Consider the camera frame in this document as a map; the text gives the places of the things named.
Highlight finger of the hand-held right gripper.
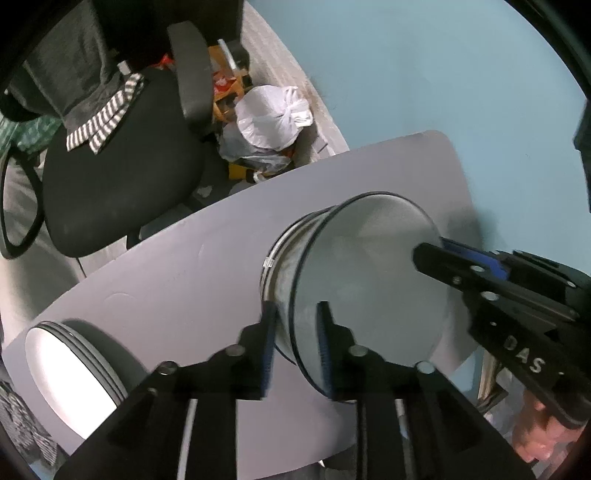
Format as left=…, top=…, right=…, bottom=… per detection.
left=440, top=237, right=509, bottom=280
left=412, top=243, right=498, bottom=297

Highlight wooden board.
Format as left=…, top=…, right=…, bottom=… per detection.
left=478, top=353, right=506, bottom=409

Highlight yellow box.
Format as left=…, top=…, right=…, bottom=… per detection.
left=209, top=44, right=252, bottom=123

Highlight clear plastic bag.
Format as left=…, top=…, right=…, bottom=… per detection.
left=218, top=124, right=291, bottom=171

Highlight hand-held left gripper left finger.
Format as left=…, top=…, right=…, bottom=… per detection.
left=54, top=300, right=279, bottom=480

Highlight black office chair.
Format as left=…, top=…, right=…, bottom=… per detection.
left=0, top=0, right=246, bottom=259

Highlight dark grey garment striped cuffs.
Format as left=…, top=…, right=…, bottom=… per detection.
left=9, top=0, right=147, bottom=155

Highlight white plastic bag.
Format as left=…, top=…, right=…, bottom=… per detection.
left=235, top=85, right=314, bottom=151

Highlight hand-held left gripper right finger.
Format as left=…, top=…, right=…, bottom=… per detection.
left=316, top=302, right=537, bottom=480

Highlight green checked tablecloth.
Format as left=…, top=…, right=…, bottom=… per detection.
left=0, top=114, right=63, bottom=154

